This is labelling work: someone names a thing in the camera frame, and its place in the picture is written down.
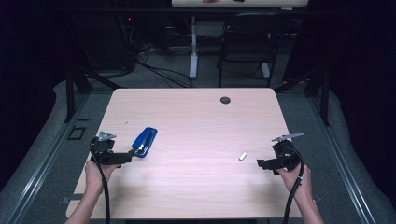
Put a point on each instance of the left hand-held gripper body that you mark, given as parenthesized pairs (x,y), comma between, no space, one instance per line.
(107,158)

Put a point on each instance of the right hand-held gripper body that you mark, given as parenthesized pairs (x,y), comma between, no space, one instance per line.
(286,155)

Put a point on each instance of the blue stapler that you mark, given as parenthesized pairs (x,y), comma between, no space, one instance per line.
(144,141)

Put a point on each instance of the silver strip of staples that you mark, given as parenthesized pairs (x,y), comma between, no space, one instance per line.
(243,156)

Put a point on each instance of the person's left hand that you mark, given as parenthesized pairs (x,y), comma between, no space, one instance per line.
(95,177)

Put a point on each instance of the person's right hand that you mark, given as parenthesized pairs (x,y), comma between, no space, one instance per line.
(292,179)

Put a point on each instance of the small black tape strip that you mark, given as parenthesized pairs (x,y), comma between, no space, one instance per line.
(82,119)

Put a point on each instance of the grey tape piece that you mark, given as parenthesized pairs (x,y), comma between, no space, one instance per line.
(73,197)

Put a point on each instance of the black metal stand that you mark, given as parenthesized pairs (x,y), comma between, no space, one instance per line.
(70,93)
(324,99)

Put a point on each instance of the black round table grommet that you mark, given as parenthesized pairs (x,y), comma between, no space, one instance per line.
(225,100)

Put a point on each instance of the short white desk foot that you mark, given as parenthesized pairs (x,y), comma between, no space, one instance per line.
(265,71)

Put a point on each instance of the dark equipment with red light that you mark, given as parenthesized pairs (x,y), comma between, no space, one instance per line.
(127,37)

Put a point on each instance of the white desk leg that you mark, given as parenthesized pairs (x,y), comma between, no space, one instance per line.
(193,53)

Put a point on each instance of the black folding chair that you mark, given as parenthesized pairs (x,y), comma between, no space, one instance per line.
(249,43)

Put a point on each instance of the aluminium floor rail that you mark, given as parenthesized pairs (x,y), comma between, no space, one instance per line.
(46,161)
(342,168)

